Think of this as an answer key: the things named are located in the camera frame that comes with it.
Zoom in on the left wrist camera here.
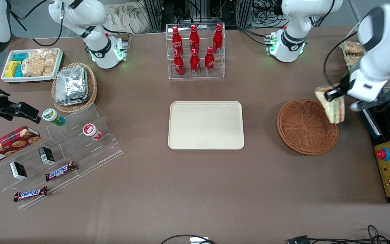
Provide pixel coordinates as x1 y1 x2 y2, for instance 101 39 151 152
349 80 390 113

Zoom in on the red tartan cookie box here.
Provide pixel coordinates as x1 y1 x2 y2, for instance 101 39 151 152
0 126 41 167

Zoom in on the red cola bottle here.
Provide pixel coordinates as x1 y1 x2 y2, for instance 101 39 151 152
171 26 184 56
204 47 215 75
190 48 201 76
189 24 200 55
173 50 185 76
213 23 223 54

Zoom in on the clear acrylic bottle rack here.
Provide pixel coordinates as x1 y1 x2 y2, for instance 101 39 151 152
166 23 226 80

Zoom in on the Snickers chocolate bar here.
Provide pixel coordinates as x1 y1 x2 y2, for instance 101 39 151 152
45 161 77 182
13 186 48 202

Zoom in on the oval brown wicker basket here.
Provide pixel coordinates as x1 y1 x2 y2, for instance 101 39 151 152
51 62 98 113

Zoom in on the yellow snack pack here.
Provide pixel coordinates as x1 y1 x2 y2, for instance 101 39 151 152
4 61 21 78

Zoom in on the white wire rack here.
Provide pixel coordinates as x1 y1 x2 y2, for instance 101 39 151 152
338 24 390 92

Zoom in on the small black box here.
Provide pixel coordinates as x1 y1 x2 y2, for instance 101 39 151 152
9 161 28 180
38 146 56 165

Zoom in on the cream plastic tray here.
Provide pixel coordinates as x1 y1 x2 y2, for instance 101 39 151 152
168 101 245 150

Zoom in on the beige cloth bag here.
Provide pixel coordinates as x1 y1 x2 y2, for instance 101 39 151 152
105 3 150 34

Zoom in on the white rectangular snack tray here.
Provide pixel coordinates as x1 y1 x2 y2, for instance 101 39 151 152
1 48 64 83

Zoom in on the stack of foil packs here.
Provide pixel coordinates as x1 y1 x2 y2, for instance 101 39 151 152
55 66 89 106

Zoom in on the clear bagged snack pack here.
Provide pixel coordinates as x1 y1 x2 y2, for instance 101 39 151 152
344 41 363 55
345 55 361 67

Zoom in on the bundle of black cables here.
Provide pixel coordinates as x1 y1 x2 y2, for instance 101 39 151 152
251 0 285 29

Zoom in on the green lidded cup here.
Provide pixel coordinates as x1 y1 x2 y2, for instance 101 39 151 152
42 108 66 127

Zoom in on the round brown wicker basket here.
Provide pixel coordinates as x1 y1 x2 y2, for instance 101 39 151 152
277 98 339 156

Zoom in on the clear acrylic stepped display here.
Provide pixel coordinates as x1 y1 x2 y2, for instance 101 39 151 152
0 103 124 210

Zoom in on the silver sealing bar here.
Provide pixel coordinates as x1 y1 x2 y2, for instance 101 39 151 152
364 109 383 138

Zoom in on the clear bag of crackers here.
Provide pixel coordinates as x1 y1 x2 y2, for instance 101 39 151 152
22 48 58 77

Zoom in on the triangle sandwich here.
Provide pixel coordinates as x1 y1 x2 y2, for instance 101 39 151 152
315 83 346 124

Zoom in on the red lidded cup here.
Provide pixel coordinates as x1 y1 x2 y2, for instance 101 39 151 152
82 123 103 141

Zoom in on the black cable with connector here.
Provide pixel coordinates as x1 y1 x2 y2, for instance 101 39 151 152
287 225 390 244

